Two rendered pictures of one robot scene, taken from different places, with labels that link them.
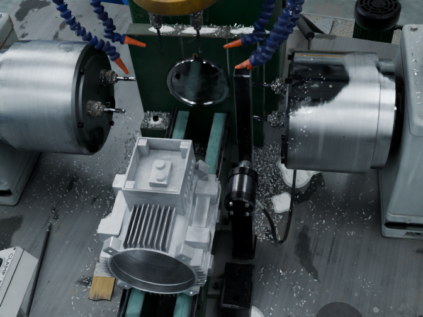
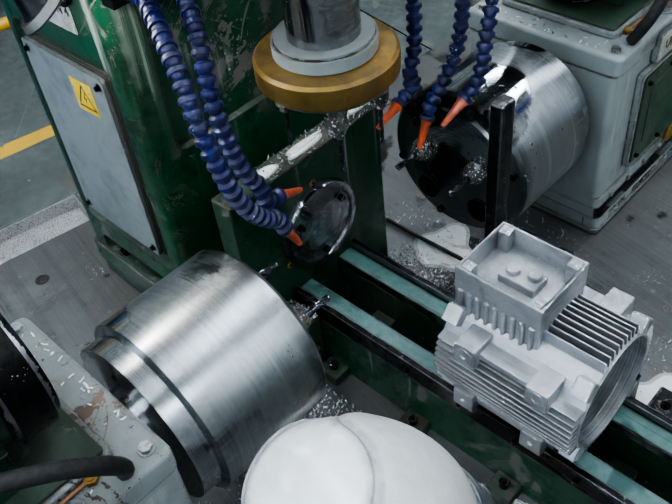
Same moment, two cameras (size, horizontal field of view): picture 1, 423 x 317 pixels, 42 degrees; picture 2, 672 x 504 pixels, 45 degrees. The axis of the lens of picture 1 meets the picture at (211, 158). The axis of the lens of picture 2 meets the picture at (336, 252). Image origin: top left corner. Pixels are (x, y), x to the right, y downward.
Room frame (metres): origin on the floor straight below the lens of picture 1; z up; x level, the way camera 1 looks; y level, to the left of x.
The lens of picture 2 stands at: (0.41, 0.76, 1.85)
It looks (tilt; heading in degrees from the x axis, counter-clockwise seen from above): 44 degrees down; 305
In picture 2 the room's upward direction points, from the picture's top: 7 degrees counter-clockwise
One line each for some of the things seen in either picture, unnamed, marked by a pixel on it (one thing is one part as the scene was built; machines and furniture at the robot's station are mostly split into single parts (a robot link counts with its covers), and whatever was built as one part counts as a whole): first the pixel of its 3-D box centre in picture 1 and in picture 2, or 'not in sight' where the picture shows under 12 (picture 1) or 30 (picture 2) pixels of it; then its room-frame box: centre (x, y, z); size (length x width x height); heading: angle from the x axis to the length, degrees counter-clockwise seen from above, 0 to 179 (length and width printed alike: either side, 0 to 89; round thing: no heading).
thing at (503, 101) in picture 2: (244, 124); (499, 179); (0.70, -0.07, 1.12); 0.04 x 0.03 x 0.26; 167
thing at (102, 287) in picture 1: (109, 258); not in sight; (0.65, 0.25, 0.80); 0.21 x 0.05 x 0.01; 170
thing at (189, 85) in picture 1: (197, 83); (322, 224); (0.95, 0.01, 1.02); 0.15 x 0.02 x 0.15; 77
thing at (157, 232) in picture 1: (163, 224); (541, 350); (0.58, 0.10, 1.02); 0.20 x 0.19 x 0.19; 167
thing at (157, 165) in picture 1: (160, 177); (519, 285); (0.61, 0.09, 1.11); 0.12 x 0.11 x 0.07; 167
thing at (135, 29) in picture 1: (203, 79); (296, 227); (1.01, 0.00, 0.97); 0.30 x 0.11 x 0.34; 77
